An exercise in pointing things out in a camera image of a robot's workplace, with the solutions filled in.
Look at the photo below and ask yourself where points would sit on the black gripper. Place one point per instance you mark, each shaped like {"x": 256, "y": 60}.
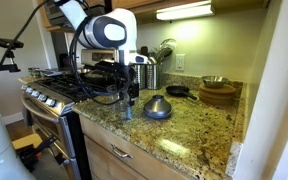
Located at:
{"x": 124, "y": 77}

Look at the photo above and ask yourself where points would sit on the grey chopper blade slicer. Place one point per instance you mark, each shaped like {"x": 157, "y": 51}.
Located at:
{"x": 128, "y": 114}

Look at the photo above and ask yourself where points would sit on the grey metal dome cover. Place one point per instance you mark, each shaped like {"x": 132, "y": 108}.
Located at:
{"x": 157, "y": 107}

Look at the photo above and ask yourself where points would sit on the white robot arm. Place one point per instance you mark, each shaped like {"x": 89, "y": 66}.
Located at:
{"x": 115, "y": 30}

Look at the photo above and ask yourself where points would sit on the clear plastic chopper container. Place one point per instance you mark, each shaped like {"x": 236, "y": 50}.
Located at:
{"x": 119, "y": 100}

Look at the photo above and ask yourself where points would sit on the perforated steel utensil holder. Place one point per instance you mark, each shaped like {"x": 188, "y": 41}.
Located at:
{"x": 153, "y": 79}

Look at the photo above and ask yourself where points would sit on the small black cast-iron skillet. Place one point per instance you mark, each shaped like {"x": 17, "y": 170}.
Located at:
{"x": 180, "y": 91}

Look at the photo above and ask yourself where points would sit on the wooden drawer front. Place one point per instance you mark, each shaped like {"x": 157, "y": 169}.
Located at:
{"x": 112, "y": 158}

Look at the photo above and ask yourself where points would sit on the wooden cooking utensils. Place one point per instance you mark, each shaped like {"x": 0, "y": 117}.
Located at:
{"x": 158, "y": 55}

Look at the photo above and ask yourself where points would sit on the stainless steel gas stove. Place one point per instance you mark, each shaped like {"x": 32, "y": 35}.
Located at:
{"x": 48, "y": 102}

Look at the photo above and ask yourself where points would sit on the small steel bowl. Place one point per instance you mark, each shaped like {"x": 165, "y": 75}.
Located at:
{"x": 214, "y": 81}

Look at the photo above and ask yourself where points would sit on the under-cabinet light fixture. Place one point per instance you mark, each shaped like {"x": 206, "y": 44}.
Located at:
{"x": 191, "y": 10}

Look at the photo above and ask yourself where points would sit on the white wall outlet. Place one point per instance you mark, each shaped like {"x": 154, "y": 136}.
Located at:
{"x": 180, "y": 62}

